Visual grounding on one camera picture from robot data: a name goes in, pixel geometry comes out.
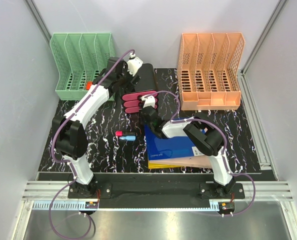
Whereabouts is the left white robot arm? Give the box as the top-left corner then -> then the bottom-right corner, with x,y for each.
51,54 -> 143,198

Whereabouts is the black drawer cabinet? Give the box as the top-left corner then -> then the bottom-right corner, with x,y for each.
120,63 -> 158,95

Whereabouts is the pink top drawer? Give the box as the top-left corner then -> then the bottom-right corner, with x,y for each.
121,90 -> 156,102

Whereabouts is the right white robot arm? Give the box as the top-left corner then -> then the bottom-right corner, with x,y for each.
139,106 -> 236,198

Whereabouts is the yellow folder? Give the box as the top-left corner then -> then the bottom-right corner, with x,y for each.
147,161 -> 181,169

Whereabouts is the black pink-capped highlighter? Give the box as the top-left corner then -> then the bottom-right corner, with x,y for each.
115,130 -> 136,137

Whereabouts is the orange file organizer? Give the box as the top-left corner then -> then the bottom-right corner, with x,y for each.
177,32 -> 245,111

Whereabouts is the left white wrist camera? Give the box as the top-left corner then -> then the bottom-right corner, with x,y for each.
126,53 -> 143,77

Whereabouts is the blue folder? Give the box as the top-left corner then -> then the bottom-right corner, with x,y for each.
144,125 -> 203,161

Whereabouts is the red square eraser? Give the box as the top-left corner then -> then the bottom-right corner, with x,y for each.
85,81 -> 93,90

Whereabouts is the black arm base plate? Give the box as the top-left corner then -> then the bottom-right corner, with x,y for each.
68,181 -> 245,200

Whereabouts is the pink drawer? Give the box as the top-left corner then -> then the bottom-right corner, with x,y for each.
121,90 -> 156,102
124,106 -> 142,114
123,100 -> 145,109

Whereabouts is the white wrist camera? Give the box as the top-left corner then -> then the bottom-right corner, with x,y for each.
126,53 -> 143,77
141,95 -> 156,109

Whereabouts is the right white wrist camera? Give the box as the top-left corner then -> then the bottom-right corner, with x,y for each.
141,95 -> 156,109

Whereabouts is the black marble desk mat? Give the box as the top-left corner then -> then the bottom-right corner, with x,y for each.
38,68 -> 262,174

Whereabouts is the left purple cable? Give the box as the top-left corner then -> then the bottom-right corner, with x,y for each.
49,49 -> 137,238

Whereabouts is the blue highlighter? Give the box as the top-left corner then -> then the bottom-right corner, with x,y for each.
119,135 -> 136,142

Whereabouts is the aluminium frame rail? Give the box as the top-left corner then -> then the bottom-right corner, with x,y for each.
22,181 -> 295,201

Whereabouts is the pink bottom drawer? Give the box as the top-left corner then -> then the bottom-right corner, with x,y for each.
124,106 -> 142,114

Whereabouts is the pink folder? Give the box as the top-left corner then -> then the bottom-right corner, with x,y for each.
163,124 -> 215,170

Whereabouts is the green file organizer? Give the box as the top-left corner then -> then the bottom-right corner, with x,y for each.
49,33 -> 116,101

